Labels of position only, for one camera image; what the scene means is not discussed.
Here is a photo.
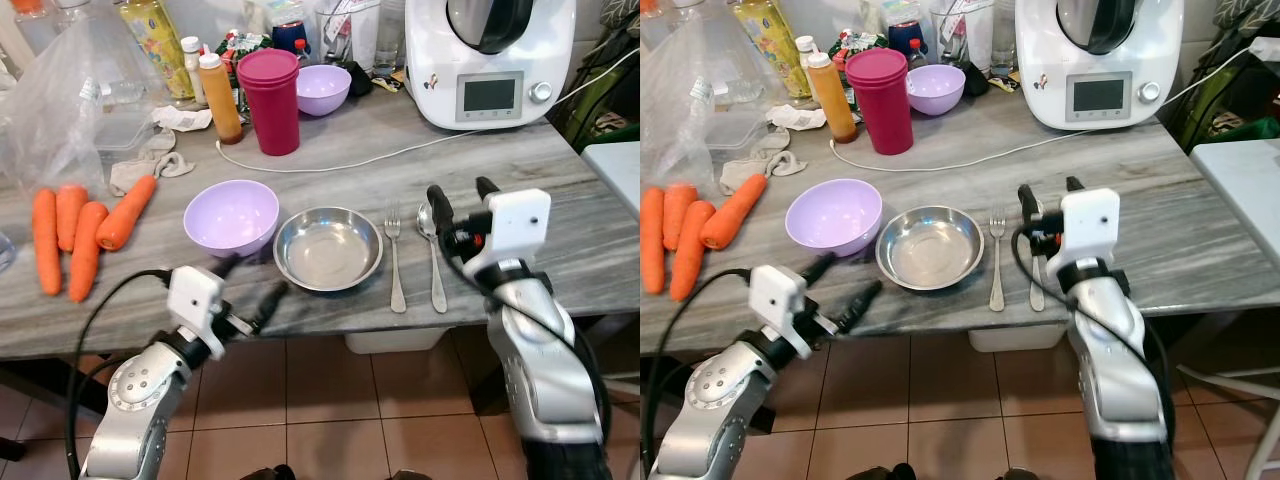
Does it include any small white capped bottle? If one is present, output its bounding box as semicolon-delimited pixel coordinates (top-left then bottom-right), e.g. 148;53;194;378
795;35;821;96
180;36;208;107

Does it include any green bag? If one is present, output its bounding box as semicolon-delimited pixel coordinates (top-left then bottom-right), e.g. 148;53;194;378
560;40;641;151
1170;40;1280;151

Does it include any orange carrot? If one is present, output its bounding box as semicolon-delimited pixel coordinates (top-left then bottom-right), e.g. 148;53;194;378
55;184;91;253
95;175;159;252
662;182;699;251
67;201;109;304
641;187;668;296
699;173;769;251
32;188;63;297
668;200;717;303

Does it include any silver fork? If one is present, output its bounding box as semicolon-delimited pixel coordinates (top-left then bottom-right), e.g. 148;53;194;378
384;207;408;314
987;207;1009;313

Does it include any white box under table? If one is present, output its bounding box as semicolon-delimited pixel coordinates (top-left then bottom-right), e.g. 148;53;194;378
345;325;451;354
968;325;1071;353

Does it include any magenta lidded tumbler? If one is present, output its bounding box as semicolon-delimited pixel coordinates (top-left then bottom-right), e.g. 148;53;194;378
845;47;915;156
236;48;302;157

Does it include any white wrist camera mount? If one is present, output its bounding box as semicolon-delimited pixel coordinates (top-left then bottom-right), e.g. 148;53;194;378
1045;188;1121;291
748;264;813;359
166;265;227;359
463;190;552;282

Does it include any green red food packet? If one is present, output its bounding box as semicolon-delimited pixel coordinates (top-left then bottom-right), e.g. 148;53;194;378
828;30;886;66
215;30;271;81

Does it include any clear drinking glass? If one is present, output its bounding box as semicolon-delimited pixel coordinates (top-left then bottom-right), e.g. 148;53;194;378
375;0;406;76
990;0;1019;76

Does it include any clear plastic jug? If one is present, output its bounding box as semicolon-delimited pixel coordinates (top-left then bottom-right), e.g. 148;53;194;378
315;0;381;71
930;0;991;71

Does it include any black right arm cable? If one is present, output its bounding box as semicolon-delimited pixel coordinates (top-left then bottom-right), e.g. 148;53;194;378
1010;225;1177;441
438;235;613;446

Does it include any white kitchen cooking machine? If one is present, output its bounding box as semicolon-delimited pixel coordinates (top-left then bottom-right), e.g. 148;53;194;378
1015;0;1186;131
405;0;578;131

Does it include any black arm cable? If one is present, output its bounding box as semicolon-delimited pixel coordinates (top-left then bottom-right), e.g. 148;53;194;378
64;268;177;480
438;235;613;446
1010;225;1177;441
640;267;753;480

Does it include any yellow labelled bottle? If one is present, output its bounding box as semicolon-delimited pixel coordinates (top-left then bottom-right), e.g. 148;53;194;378
118;0;197;101
733;0;813;99

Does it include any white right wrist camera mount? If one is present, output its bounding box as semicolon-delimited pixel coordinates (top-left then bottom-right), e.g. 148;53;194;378
1045;188;1121;291
463;190;552;282

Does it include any navy capped jar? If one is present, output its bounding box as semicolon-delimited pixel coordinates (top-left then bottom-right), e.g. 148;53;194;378
270;20;311;56
888;20;926;56

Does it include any beige crumpled cloth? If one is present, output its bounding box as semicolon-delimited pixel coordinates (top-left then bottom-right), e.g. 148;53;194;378
718;150;809;195
108;150;198;197

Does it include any stainless steel bowl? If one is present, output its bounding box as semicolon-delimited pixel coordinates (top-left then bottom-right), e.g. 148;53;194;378
273;207;384;293
875;205;986;292

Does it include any white crumpled paper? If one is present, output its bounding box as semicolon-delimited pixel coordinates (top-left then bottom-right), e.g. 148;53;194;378
765;103;827;131
150;105;214;133

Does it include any small lilac plastic bowl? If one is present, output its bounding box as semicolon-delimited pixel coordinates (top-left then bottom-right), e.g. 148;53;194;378
906;64;967;117
297;64;353;117

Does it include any orange sauce squeeze bottle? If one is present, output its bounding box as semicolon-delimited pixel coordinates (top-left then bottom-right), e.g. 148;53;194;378
807;52;858;144
197;53;244;146

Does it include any clear plastic bag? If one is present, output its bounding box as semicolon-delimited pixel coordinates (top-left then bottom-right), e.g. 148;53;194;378
0;15;161;196
640;15;776;191

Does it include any large lilac plastic bowl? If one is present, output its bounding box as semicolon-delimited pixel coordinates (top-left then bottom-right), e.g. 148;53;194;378
183;180;280;259
785;179;884;258

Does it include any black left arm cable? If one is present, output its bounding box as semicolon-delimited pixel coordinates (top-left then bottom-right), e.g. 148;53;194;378
64;268;177;480
640;267;753;480

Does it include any small black object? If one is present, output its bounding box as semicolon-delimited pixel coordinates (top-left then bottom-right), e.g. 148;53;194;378
950;60;991;98
340;60;376;98

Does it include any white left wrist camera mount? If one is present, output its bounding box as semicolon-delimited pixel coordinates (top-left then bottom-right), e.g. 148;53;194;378
748;264;813;359
166;265;227;359

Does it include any silver spoon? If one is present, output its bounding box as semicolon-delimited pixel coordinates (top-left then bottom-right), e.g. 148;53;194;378
417;203;448;314
1026;250;1047;312

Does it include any clear plastic container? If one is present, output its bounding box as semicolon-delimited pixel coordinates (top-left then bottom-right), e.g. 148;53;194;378
95;105;161;181
715;105;776;176

